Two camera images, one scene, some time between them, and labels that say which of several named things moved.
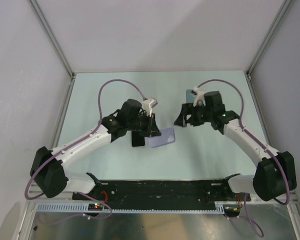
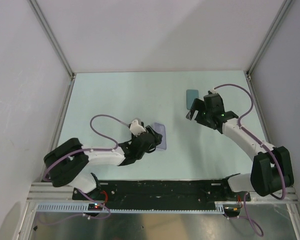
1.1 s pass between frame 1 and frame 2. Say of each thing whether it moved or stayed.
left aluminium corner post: stayed
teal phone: stayed
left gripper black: moved
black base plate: stayed
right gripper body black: stayed
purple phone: moved
